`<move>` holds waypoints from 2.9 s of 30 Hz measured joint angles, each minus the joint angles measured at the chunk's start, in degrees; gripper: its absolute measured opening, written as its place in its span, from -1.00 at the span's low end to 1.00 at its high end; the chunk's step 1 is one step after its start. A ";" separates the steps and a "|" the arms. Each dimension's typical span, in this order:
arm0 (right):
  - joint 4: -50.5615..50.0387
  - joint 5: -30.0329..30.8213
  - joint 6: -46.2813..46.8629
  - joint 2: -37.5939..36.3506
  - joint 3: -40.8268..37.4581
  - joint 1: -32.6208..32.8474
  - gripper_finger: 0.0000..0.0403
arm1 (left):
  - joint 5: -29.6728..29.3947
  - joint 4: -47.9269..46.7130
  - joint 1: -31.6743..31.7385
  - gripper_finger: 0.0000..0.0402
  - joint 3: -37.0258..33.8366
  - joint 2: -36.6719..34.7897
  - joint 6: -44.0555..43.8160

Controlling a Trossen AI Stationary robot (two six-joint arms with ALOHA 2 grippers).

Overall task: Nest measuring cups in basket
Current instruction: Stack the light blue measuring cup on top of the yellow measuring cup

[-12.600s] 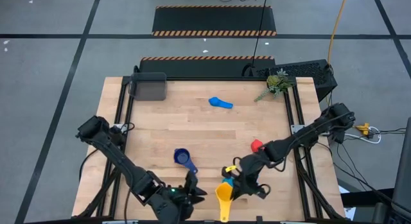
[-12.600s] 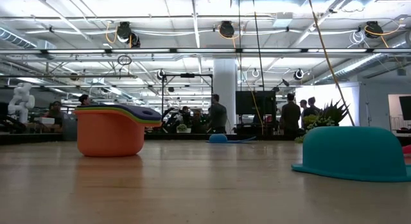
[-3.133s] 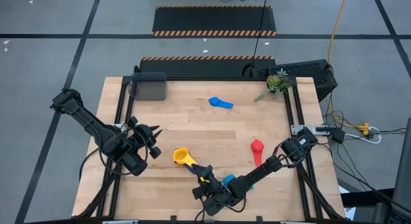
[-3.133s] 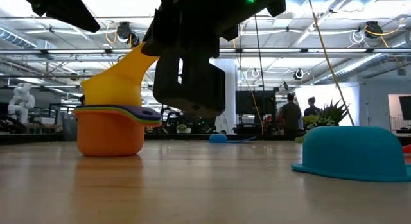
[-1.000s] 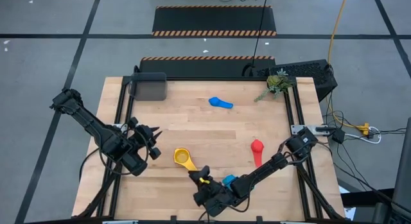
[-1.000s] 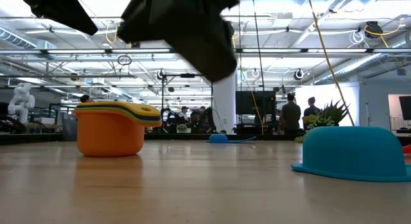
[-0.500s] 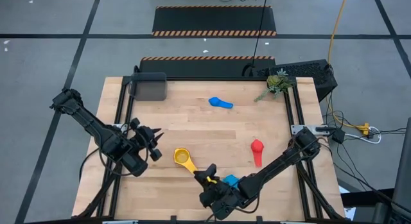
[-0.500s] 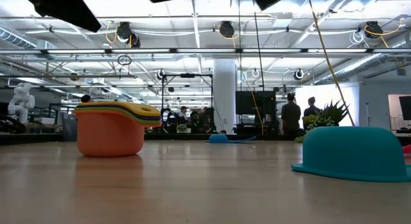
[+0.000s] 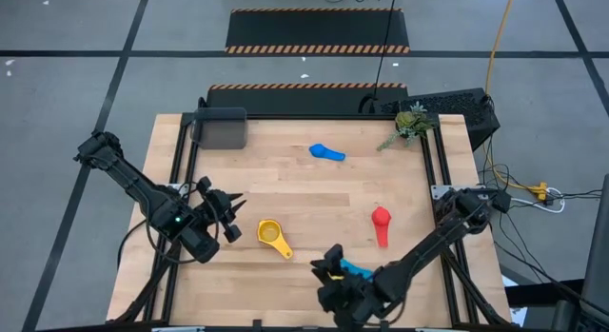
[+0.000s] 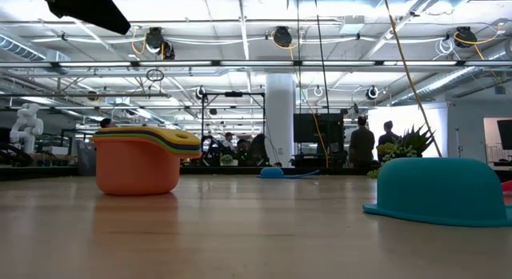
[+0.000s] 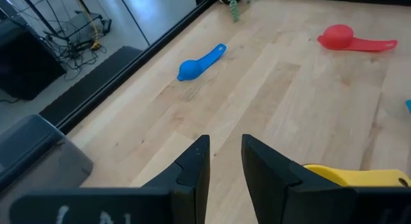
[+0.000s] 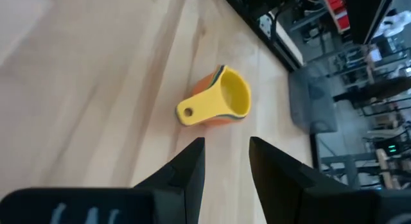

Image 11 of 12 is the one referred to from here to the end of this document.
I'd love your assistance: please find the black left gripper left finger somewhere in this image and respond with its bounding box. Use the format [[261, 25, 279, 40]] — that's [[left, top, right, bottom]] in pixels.
[[9, 134, 211, 224]]

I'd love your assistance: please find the black equipment case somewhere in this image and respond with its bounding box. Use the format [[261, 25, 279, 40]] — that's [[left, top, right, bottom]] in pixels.
[[0, 17, 67, 101]]

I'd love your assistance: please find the red measuring cup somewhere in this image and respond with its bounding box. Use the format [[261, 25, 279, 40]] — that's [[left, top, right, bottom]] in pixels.
[[317, 24, 398, 53]]

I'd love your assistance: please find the black aluminium table frame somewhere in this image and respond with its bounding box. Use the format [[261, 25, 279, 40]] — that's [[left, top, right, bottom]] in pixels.
[[38, 0, 216, 135]]

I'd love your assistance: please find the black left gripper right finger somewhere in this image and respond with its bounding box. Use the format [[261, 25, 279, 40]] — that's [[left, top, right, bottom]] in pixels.
[[241, 134, 411, 224]]

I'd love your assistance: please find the potted succulent plant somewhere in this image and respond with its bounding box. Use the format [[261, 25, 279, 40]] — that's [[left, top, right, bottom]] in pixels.
[[217, 0, 253, 24]]

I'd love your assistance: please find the grey translucent basket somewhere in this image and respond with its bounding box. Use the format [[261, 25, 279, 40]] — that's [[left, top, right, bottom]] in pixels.
[[0, 114, 94, 202]]

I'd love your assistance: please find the black wire cart with cables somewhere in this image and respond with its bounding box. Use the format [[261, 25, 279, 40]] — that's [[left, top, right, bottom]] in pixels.
[[17, 0, 113, 73]]

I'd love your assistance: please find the small blue measuring cup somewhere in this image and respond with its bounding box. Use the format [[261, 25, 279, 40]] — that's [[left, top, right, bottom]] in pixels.
[[177, 43, 227, 82]]

